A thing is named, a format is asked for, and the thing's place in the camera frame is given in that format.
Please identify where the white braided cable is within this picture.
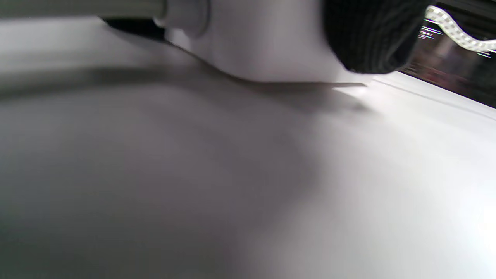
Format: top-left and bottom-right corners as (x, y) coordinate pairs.
(424, 5), (496, 53)

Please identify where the person's left hand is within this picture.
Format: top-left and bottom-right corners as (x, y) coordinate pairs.
(323, 0), (435, 74)

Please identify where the white plastic container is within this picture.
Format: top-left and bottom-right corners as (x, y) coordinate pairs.
(166, 0), (373, 87)

